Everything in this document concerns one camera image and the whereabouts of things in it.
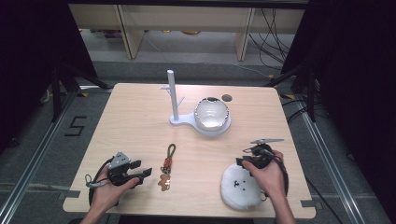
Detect person's right hand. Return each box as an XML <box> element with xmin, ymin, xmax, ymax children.
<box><xmin>242</xmin><ymin>149</ymin><xmax>286</xmax><ymax>201</ymax></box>

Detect keychain with bear charm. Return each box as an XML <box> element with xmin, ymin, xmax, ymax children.
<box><xmin>157</xmin><ymin>143</ymin><xmax>177</xmax><ymax>192</ymax></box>

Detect dark curtain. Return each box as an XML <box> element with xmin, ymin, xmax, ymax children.
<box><xmin>0</xmin><ymin>0</ymin><xmax>98</xmax><ymax>153</ymax></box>
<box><xmin>280</xmin><ymin>0</ymin><xmax>396</xmax><ymax>216</ymax></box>

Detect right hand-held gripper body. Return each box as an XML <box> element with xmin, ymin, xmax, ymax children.
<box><xmin>242</xmin><ymin>138</ymin><xmax>285</xmax><ymax>171</ymax></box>

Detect black floor cable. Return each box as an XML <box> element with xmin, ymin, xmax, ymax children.
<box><xmin>304</xmin><ymin>176</ymin><xmax>339</xmax><ymax>224</ymax></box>

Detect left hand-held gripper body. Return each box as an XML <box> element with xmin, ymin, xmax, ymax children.
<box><xmin>106</xmin><ymin>151</ymin><xmax>142</xmax><ymax>188</ymax></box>

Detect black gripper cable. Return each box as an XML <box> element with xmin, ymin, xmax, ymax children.
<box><xmin>88</xmin><ymin>156</ymin><xmax>120</xmax><ymax>207</ymax></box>
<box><xmin>273</xmin><ymin>154</ymin><xmax>290</xmax><ymax>198</ymax></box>

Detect beige wooden desk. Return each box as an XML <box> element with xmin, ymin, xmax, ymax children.
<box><xmin>68</xmin><ymin>4</ymin><xmax>306</xmax><ymax>62</ymax></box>

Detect aluminium floor rail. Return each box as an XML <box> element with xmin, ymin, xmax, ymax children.
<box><xmin>298</xmin><ymin>104</ymin><xmax>366</xmax><ymax>224</ymax></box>
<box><xmin>0</xmin><ymin>91</ymin><xmax>78</xmax><ymax>224</ymax></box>

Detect silver metal bowl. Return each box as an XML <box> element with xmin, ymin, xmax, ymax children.
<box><xmin>193</xmin><ymin>96</ymin><xmax>231</xmax><ymax>132</ymax></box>

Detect white plush toy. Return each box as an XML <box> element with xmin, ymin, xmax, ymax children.
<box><xmin>219</xmin><ymin>163</ymin><xmax>265</xmax><ymax>211</ymax></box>

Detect black floor cables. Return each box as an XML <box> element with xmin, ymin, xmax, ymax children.
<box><xmin>247</xmin><ymin>7</ymin><xmax>296</xmax><ymax>72</ymax></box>

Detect black metal stand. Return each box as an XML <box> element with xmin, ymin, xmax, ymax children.
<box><xmin>263</xmin><ymin>61</ymin><xmax>318</xmax><ymax>123</ymax></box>
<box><xmin>50</xmin><ymin>61</ymin><xmax>110</xmax><ymax>123</ymax></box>

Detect white hook stand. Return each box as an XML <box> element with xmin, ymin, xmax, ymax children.
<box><xmin>160</xmin><ymin>69</ymin><xmax>233</xmax><ymax>137</ymax></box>

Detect grey wrist strap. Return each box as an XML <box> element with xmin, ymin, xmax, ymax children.
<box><xmin>84</xmin><ymin>174</ymin><xmax>110</xmax><ymax>189</ymax></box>

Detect person's left hand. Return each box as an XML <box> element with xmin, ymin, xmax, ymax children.
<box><xmin>91</xmin><ymin>163</ymin><xmax>141</xmax><ymax>214</ymax></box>

